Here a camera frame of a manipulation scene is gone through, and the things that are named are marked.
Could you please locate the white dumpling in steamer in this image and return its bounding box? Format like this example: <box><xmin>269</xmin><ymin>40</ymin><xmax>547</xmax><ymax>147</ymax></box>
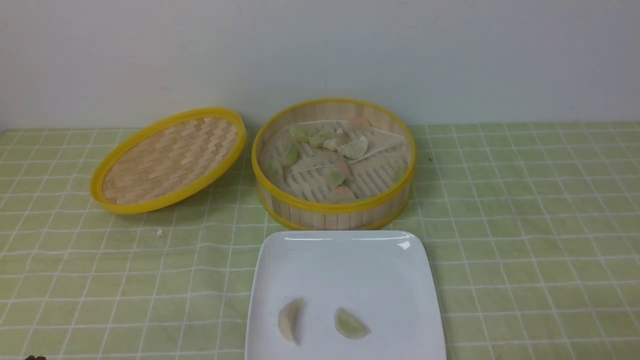
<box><xmin>336</xmin><ymin>136</ymin><xmax>369</xmax><ymax>160</ymax></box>

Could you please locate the pale green dumpling top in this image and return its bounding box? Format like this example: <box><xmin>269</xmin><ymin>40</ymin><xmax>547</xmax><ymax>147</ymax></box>
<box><xmin>308</xmin><ymin>127</ymin><xmax>336</xmax><ymax>148</ymax></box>

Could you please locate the green dumpling left side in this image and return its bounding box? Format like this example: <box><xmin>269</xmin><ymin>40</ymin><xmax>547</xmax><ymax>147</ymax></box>
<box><xmin>279</xmin><ymin>141</ymin><xmax>299</xmax><ymax>167</ymax></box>

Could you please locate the bamboo steamer lid yellow rim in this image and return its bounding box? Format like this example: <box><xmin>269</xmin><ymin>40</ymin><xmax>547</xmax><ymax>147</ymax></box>
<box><xmin>89</xmin><ymin>107</ymin><xmax>247</xmax><ymax>215</ymax></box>

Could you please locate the white square plate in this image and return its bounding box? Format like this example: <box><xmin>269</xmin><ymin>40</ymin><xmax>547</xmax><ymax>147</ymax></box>
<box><xmin>244</xmin><ymin>230</ymin><xmax>448</xmax><ymax>360</ymax></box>

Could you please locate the pink dumpling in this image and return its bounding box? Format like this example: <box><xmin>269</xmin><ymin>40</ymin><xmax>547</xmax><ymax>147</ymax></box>
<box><xmin>327</xmin><ymin>186</ymin><xmax>357</xmax><ymax>204</ymax></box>

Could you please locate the green dumpling on plate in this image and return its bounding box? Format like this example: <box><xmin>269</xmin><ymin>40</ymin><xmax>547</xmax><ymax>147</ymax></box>
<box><xmin>334</xmin><ymin>307</ymin><xmax>371</xmax><ymax>340</ymax></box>

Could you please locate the bamboo steamer basket yellow rim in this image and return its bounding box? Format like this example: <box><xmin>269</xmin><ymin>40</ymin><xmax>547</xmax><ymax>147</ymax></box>
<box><xmin>251</xmin><ymin>98</ymin><xmax>417</xmax><ymax>230</ymax></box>

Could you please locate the green dumpling centre steamer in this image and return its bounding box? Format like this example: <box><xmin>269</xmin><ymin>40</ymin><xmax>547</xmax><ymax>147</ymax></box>
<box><xmin>323</xmin><ymin>167</ymin><xmax>346</xmax><ymax>190</ymax></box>

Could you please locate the small cream dumpling steamer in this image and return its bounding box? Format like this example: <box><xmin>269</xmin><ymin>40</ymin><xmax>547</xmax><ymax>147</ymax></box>
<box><xmin>322</xmin><ymin>136</ymin><xmax>347</xmax><ymax>152</ymax></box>

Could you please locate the peach dumpling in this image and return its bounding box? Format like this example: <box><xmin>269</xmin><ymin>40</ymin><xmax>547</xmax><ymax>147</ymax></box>
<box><xmin>333</xmin><ymin>158</ymin><xmax>353</xmax><ymax>182</ymax></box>

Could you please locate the pale green dumpling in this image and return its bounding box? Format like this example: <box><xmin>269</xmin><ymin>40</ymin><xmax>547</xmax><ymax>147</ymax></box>
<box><xmin>265</xmin><ymin>158</ymin><xmax>284</xmax><ymax>183</ymax></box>
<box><xmin>308</xmin><ymin>127</ymin><xmax>336</xmax><ymax>148</ymax></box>

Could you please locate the green dumpling top left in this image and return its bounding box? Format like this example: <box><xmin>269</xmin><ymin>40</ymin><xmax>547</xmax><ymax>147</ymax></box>
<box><xmin>289</xmin><ymin>124</ymin><xmax>317</xmax><ymax>144</ymax></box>

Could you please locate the beige dumpling on plate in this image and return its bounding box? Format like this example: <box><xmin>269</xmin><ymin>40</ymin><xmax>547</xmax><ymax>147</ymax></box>
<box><xmin>278</xmin><ymin>297</ymin><xmax>306</xmax><ymax>346</ymax></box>

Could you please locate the white steamer liner paper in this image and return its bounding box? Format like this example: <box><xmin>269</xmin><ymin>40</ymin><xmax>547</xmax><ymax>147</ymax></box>
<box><xmin>258</xmin><ymin>120</ymin><xmax>406</xmax><ymax>174</ymax></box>

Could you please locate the green checkered tablecloth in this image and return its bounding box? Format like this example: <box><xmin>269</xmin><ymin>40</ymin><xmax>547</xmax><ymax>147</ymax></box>
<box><xmin>0</xmin><ymin>123</ymin><xmax>640</xmax><ymax>360</ymax></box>

